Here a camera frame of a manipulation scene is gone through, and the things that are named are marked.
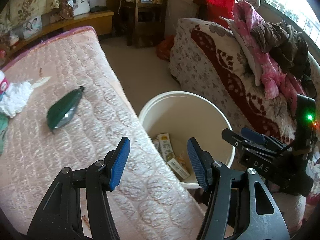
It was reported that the white green milk carton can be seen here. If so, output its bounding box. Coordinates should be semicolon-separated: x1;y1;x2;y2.
156;133;190;180

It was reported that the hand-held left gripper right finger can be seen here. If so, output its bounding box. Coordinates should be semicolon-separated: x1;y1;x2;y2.
187;137;290;240

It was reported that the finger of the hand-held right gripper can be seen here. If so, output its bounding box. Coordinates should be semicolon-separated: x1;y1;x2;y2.
241;127;293;152
222;128;247;153

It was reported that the couple photo frame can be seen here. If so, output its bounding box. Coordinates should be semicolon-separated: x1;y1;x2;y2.
22;16;42;34

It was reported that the dark green packet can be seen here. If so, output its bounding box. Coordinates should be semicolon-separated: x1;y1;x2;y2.
47;86;85;130

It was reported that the white tissue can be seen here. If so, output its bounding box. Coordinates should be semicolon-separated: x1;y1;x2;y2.
0;80;34;117

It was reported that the brown coat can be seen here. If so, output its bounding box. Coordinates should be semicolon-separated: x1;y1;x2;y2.
251;20;317;95

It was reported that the floral checked cloth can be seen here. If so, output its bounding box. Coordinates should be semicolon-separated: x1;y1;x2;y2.
0;0;80;28

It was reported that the white pill bottle pink label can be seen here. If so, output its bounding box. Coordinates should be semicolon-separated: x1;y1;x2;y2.
0;70;10;98

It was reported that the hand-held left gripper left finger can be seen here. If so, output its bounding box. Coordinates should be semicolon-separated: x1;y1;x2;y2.
26;137;131;240

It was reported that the wooden chair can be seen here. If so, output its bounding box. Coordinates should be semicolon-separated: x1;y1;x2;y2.
120;0;173;48

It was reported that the wooden cabinet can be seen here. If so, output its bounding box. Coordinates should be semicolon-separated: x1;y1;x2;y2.
0;10;115;63

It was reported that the pile of clothes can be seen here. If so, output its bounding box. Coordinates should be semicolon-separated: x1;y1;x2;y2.
220;0;308;100

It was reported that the floral covered sofa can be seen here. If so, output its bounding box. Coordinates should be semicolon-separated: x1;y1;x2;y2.
168;17;320;220

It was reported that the cream plastic bucket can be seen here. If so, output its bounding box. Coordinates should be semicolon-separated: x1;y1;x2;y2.
138;91;235;190

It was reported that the orange red bag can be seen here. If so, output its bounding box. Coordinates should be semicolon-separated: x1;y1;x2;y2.
156;35;175;60

